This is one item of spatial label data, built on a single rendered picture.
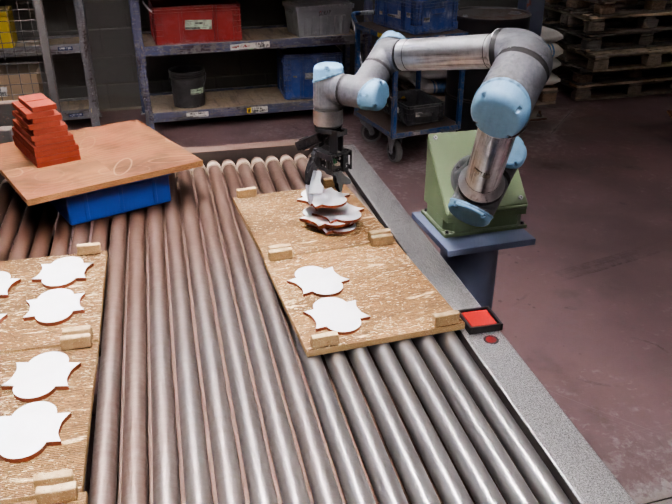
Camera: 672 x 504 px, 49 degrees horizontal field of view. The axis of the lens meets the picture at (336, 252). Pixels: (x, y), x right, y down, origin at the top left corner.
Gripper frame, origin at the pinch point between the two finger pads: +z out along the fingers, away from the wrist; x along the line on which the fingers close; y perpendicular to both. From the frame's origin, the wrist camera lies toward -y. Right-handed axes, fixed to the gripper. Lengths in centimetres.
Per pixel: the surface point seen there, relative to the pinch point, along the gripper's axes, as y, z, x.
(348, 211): 5.2, 4.3, 4.3
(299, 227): -2.9, 8.5, -6.2
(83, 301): -6, 8, -67
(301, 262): 12.7, 8.5, -18.8
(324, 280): 24.3, 7.6, -21.6
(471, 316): 56, 9, -7
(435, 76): -247, 71, 343
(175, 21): -356, 21, 171
